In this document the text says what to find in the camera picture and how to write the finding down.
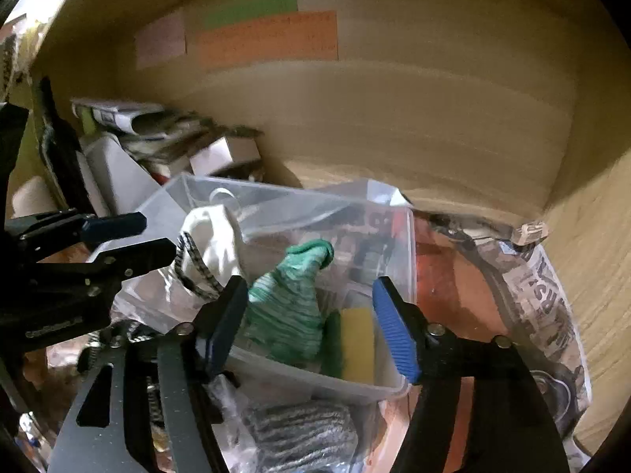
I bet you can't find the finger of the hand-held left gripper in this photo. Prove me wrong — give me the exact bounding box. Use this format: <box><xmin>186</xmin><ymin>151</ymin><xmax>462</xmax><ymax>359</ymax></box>
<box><xmin>5</xmin><ymin>211</ymin><xmax>149</xmax><ymax>252</ymax></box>
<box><xmin>20</xmin><ymin>237</ymin><xmax>178</xmax><ymax>301</ymax></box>

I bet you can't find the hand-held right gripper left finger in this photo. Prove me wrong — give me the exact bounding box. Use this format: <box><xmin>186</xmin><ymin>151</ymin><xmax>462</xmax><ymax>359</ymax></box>
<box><xmin>47</xmin><ymin>275</ymin><xmax>250</xmax><ymax>473</ymax></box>

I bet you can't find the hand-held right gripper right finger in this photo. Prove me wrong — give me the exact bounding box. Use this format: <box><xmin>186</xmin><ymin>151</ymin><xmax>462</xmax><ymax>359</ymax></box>
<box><xmin>372</xmin><ymin>276</ymin><xmax>568</xmax><ymax>473</ymax></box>

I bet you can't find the yellow green sponge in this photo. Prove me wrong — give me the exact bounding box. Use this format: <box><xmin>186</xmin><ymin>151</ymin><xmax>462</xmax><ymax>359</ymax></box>
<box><xmin>323</xmin><ymin>306</ymin><xmax>378</xmax><ymax>384</ymax></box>

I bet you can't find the white cloth with checkered strap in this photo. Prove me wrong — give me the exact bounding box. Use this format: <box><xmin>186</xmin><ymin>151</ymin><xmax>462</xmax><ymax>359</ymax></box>
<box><xmin>168</xmin><ymin>204</ymin><xmax>245</xmax><ymax>301</ymax></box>

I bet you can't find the green knit glove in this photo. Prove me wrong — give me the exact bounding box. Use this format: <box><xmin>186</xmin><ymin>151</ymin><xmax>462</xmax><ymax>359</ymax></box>
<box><xmin>241</xmin><ymin>239</ymin><xmax>336</xmax><ymax>361</ymax></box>

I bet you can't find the clear plastic storage box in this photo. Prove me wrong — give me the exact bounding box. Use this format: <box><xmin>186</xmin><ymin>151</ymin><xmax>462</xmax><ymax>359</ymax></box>
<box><xmin>91</xmin><ymin>173</ymin><xmax>417</xmax><ymax>406</ymax></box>

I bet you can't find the white box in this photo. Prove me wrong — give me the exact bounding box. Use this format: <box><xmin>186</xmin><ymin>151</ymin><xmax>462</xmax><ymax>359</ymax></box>
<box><xmin>84</xmin><ymin>135</ymin><xmax>163</xmax><ymax>218</ymax></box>

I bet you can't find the stack of printed packets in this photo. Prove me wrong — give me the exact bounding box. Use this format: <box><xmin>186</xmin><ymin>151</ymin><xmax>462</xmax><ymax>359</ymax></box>
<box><xmin>71</xmin><ymin>97</ymin><xmax>262</xmax><ymax>163</ymax></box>

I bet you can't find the small cardboard box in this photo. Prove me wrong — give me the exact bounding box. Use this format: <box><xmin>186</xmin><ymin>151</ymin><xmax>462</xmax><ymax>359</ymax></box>
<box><xmin>190</xmin><ymin>135</ymin><xmax>262</xmax><ymax>178</ymax></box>

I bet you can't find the grey knit cloth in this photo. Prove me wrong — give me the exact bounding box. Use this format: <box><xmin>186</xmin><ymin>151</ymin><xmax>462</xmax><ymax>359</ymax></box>
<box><xmin>241</xmin><ymin>400</ymin><xmax>358</xmax><ymax>473</ymax></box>

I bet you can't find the pink paper note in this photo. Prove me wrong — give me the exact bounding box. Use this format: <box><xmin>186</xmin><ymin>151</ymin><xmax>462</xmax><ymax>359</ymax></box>
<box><xmin>135</xmin><ymin>14</ymin><xmax>187</xmax><ymax>70</ymax></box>

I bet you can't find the orange paper note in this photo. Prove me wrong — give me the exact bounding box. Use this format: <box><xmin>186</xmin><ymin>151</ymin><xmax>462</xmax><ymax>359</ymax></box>
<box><xmin>193</xmin><ymin>10</ymin><xmax>339</xmax><ymax>70</ymax></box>

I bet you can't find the green paper note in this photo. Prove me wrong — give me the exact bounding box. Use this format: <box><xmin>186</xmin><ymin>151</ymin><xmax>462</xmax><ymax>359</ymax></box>
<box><xmin>203</xmin><ymin>0</ymin><xmax>299</xmax><ymax>30</ymax></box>

